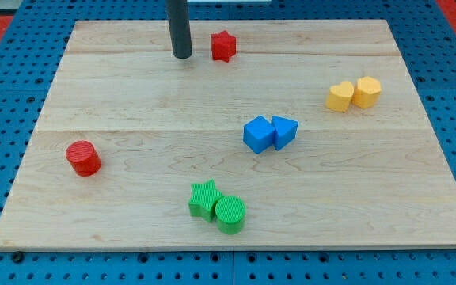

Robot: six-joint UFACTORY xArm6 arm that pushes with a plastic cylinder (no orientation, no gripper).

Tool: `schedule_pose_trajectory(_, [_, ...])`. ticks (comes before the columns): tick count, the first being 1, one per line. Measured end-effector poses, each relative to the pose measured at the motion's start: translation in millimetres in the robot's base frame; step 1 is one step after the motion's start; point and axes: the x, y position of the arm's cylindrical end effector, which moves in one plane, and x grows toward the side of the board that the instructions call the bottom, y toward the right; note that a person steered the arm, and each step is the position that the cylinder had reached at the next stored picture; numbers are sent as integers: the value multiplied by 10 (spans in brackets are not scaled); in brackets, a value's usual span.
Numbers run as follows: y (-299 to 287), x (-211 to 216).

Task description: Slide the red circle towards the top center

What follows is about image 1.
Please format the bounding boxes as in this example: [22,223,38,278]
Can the yellow heart block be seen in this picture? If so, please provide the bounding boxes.
[325,81,355,112]

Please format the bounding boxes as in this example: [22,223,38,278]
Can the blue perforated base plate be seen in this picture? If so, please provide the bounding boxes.
[0,1,456,284]

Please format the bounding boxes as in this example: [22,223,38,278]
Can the blue triangle block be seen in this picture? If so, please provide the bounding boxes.
[271,116,298,150]

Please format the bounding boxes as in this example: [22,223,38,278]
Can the yellow hexagon block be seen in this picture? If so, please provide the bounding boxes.
[351,76,382,108]

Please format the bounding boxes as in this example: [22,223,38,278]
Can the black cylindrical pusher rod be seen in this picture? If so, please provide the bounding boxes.
[165,0,192,59]

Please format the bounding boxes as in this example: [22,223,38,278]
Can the green cylinder block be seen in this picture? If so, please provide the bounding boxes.
[215,196,246,235]

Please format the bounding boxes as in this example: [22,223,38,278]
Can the light wooden board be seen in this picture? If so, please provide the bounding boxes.
[0,20,456,252]

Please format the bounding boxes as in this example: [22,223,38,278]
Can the red cylinder block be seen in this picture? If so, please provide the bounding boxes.
[66,140,101,177]

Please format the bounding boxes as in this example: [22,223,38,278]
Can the blue cube block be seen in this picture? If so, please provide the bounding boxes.
[243,116,276,154]

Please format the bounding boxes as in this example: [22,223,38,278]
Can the green star block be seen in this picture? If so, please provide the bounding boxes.
[188,179,223,222]

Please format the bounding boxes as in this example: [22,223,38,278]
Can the red star block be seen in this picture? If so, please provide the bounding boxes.
[211,30,237,63]

